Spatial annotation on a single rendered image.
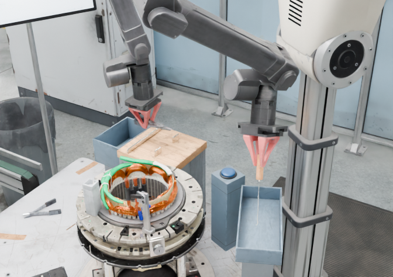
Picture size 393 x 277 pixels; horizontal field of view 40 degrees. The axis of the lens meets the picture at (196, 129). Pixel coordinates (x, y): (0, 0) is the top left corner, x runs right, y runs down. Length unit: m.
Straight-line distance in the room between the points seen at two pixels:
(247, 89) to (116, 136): 0.71
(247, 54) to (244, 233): 0.49
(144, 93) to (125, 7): 0.25
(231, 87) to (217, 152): 2.40
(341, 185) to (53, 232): 2.00
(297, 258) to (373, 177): 1.85
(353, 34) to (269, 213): 0.50
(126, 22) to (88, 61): 2.36
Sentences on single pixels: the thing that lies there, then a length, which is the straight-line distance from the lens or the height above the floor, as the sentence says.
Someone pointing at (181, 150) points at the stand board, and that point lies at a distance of 1.63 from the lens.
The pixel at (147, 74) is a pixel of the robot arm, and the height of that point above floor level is 1.32.
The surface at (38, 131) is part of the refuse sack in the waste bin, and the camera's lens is 2.93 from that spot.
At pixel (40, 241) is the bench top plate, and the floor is 0.78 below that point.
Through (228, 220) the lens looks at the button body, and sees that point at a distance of 1.64.
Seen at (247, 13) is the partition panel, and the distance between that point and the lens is 3.66.
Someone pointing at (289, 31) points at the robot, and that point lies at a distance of 1.38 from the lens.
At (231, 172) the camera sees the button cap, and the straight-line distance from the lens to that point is 1.58.
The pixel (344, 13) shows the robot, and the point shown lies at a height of 1.55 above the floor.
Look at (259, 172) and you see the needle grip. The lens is 1.28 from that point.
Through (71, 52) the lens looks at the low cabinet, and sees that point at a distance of 3.86.
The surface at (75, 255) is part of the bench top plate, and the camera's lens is 1.74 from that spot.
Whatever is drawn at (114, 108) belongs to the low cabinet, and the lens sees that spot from 3.80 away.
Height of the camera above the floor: 1.95
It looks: 30 degrees down
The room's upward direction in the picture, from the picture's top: 1 degrees counter-clockwise
